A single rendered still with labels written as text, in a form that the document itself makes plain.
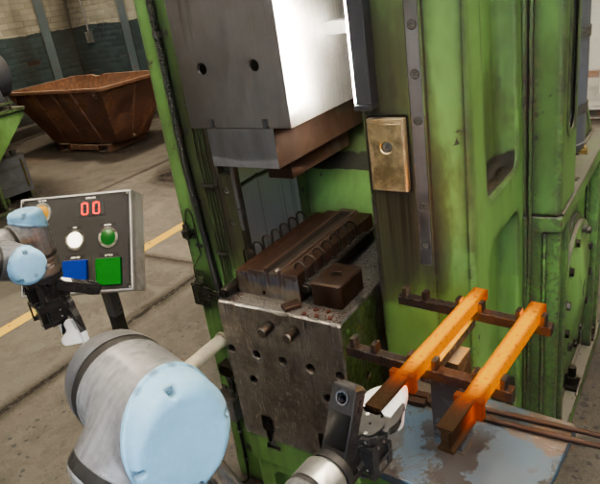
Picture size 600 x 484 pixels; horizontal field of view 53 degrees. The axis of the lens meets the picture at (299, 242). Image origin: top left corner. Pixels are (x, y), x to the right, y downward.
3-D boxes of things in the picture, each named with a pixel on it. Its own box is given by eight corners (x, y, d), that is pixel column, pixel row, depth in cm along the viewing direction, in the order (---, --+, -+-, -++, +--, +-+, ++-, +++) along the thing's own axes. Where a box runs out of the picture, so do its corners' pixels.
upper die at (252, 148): (279, 169, 139) (273, 129, 135) (213, 166, 150) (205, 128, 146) (362, 122, 170) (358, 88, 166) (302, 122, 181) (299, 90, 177)
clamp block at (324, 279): (343, 310, 146) (339, 287, 144) (313, 305, 151) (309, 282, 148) (365, 288, 155) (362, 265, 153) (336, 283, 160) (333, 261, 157)
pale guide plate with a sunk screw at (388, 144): (408, 192, 137) (402, 119, 130) (372, 190, 142) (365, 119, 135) (411, 189, 139) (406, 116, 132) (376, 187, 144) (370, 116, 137)
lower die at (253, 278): (300, 302, 153) (296, 273, 150) (239, 291, 164) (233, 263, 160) (373, 236, 184) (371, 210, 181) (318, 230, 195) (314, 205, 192)
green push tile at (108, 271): (120, 283, 164) (120, 256, 165) (95, 285, 165) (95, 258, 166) (123, 284, 166) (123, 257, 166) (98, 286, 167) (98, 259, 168)
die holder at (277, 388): (359, 471, 158) (339, 325, 141) (245, 430, 179) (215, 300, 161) (436, 354, 200) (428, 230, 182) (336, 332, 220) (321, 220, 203)
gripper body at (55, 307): (34, 323, 142) (17, 278, 137) (68, 307, 147) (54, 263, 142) (46, 333, 137) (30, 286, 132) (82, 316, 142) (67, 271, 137)
